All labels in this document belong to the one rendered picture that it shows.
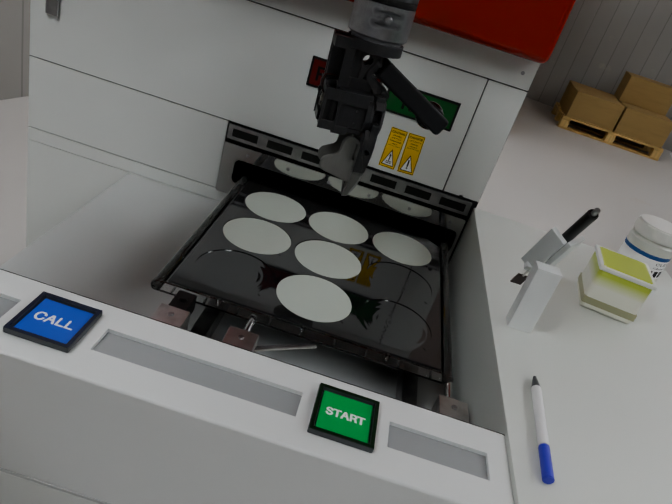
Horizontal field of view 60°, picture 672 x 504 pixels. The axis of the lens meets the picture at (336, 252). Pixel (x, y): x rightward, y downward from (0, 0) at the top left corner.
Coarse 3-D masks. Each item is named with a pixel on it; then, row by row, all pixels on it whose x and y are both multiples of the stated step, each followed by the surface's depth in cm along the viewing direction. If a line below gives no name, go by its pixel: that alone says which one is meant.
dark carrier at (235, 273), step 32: (224, 224) 84; (288, 224) 89; (192, 256) 75; (224, 256) 77; (256, 256) 79; (288, 256) 81; (384, 256) 89; (192, 288) 69; (224, 288) 71; (256, 288) 73; (352, 288) 79; (384, 288) 81; (416, 288) 84; (288, 320) 69; (352, 320) 72; (384, 320) 75; (416, 320) 77; (384, 352) 69; (416, 352) 70
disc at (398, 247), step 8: (384, 232) 97; (392, 232) 97; (376, 240) 93; (384, 240) 94; (392, 240) 95; (400, 240) 96; (408, 240) 97; (384, 248) 92; (392, 248) 92; (400, 248) 93; (408, 248) 94; (416, 248) 95; (424, 248) 96; (392, 256) 90; (400, 256) 91; (408, 256) 92; (416, 256) 92; (424, 256) 93; (408, 264) 89; (416, 264) 90; (424, 264) 91
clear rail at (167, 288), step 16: (160, 288) 68; (176, 288) 68; (208, 304) 68; (224, 304) 68; (256, 320) 68; (272, 320) 68; (304, 336) 68; (320, 336) 68; (352, 352) 68; (368, 352) 68; (400, 368) 68; (416, 368) 68
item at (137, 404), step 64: (0, 320) 48; (128, 320) 52; (0, 384) 47; (64, 384) 46; (128, 384) 46; (192, 384) 48; (256, 384) 50; (0, 448) 51; (64, 448) 49; (128, 448) 48; (192, 448) 47; (256, 448) 46; (320, 448) 46; (384, 448) 48; (448, 448) 50
